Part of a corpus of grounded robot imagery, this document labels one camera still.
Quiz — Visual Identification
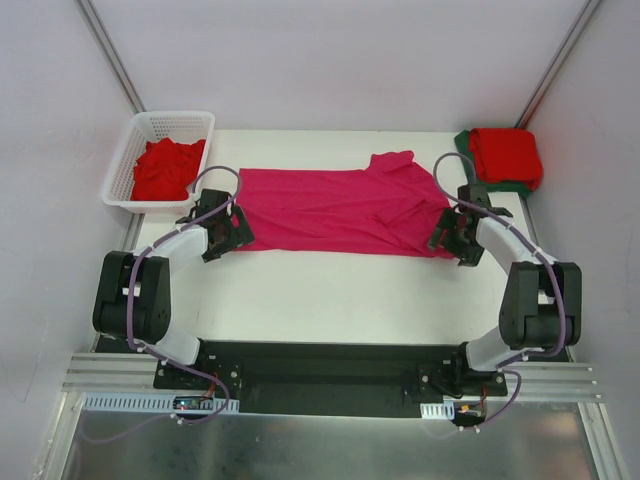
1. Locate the folded red t shirt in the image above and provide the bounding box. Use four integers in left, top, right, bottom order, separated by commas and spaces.
469, 128, 543, 190

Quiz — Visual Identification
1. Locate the pink t shirt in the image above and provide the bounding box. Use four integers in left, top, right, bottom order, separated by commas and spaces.
237, 150, 451, 259

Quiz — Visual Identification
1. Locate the aluminium frame rail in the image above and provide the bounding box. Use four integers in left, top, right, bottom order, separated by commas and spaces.
62, 349, 161, 394

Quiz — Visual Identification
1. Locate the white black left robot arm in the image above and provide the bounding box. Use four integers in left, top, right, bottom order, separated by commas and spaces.
92, 189, 255, 389

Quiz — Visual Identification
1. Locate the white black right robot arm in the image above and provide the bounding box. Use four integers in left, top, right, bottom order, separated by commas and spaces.
427, 183, 582, 395

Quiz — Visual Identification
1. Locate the right white slotted cable duct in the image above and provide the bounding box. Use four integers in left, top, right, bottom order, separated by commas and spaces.
420, 401, 455, 421

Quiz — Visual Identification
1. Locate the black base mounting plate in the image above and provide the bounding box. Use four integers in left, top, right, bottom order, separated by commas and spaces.
152, 339, 509, 416

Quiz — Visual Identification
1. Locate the crumpled red t shirt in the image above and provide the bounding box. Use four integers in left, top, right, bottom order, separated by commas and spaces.
130, 138, 206, 201

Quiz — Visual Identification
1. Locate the white slotted cable duct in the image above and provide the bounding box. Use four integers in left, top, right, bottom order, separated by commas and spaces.
420, 401, 455, 421
84, 393, 240, 416

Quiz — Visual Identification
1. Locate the white plastic laundry basket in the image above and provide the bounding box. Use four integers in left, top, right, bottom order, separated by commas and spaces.
102, 110, 215, 214

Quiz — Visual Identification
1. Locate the folded green t shirt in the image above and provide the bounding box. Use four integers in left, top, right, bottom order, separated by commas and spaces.
454, 129, 536, 198

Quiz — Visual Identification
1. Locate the left white slotted cable duct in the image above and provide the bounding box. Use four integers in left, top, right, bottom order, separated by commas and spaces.
84, 393, 240, 416

